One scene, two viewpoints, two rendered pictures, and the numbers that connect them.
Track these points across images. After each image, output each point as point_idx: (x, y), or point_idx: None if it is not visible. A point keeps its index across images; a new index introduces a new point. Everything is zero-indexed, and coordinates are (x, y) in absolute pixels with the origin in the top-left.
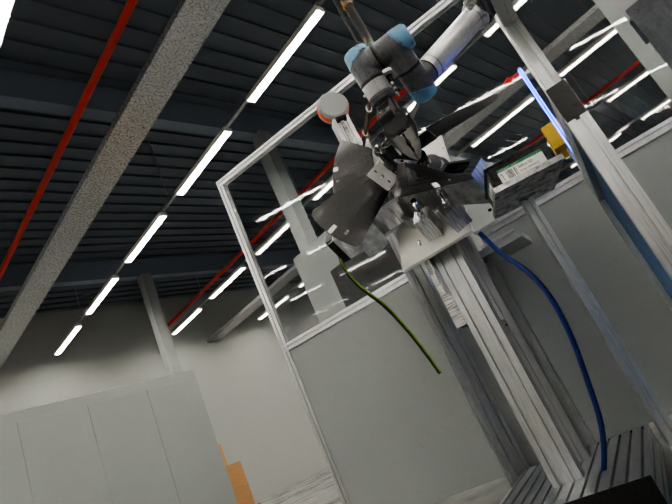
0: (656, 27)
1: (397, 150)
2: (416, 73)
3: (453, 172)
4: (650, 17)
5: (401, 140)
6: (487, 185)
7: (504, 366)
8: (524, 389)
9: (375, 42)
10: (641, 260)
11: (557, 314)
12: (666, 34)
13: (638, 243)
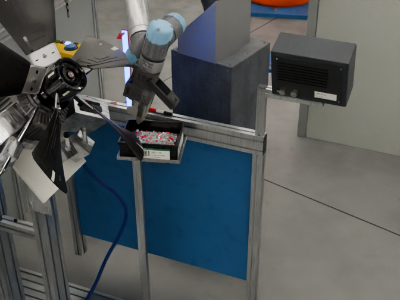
0: (234, 83)
1: None
2: None
3: (91, 111)
4: (235, 77)
5: (144, 109)
6: (153, 147)
7: (56, 262)
8: (62, 275)
9: (174, 27)
10: None
11: (124, 224)
12: (235, 88)
13: (116, 161)
